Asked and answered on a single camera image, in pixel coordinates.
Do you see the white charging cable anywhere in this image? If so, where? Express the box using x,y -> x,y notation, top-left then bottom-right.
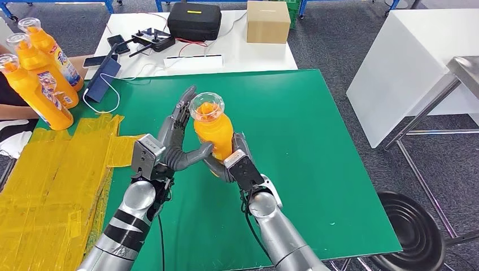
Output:
82,63 -> 166,114

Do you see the black round stool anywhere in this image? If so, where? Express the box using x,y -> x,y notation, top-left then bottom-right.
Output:
368,191 -> 447,271

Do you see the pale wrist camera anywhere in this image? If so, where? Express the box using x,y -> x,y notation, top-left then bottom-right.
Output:
130,134 -> 167,181
224,149 -> 265,192

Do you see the green table mat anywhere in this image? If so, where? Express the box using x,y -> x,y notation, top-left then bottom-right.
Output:
35,69 -> 403,271

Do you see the red cable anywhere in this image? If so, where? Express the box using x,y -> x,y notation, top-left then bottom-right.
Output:
176,37 -> 208,58

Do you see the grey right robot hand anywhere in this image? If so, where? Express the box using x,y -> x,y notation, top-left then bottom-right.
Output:
203,133 -> 255,184

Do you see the black carrying case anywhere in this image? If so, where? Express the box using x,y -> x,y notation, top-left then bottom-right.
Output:
167,2 -> 222,42

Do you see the green plastic crate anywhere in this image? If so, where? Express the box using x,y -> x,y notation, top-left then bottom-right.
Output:
286,0 -> 301,29

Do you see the person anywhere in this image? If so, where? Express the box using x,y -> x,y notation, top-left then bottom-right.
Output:
0,45 -> 90,160

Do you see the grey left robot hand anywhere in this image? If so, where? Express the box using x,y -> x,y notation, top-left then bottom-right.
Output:
157,85 -> 214,172

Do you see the brown cardboard box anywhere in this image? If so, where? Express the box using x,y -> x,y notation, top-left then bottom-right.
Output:
246,1 -> 291,45

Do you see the tablet in blue cover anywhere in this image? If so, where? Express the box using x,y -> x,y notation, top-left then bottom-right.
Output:
85,44 -> 123,103

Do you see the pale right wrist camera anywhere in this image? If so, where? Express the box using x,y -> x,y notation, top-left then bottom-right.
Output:
224,149 -> 265,192

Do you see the white power strip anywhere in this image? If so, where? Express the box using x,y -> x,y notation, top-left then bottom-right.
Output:
163,54 -> 224,71

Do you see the white table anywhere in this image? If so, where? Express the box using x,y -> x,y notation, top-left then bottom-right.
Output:
346,8 -> 479,149
84,10 -> 299,80
0,16 -> 14,47

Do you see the blue metal rack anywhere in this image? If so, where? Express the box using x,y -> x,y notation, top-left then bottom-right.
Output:
0,0 -> 123,21

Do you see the black smartphone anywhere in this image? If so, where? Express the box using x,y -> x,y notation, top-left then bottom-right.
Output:
107,34 -> 130,55

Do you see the black remote controller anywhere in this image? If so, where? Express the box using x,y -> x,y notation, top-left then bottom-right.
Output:
116,28 -> 176,58

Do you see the steel frame table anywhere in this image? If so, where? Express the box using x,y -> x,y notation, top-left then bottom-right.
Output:
383,56 -> 479,248

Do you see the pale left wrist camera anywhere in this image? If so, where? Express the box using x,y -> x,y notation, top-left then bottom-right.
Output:
130,134 -> 167,181

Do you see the yellow taped sheet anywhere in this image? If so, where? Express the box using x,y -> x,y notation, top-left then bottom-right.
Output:
0,113 -> 145,271

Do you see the orange detergent bottle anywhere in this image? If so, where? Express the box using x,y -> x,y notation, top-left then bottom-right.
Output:
0,53 -> 75,132
189,91 -> 234,177
18,18 -> 85,93
6,33 -> 80,110

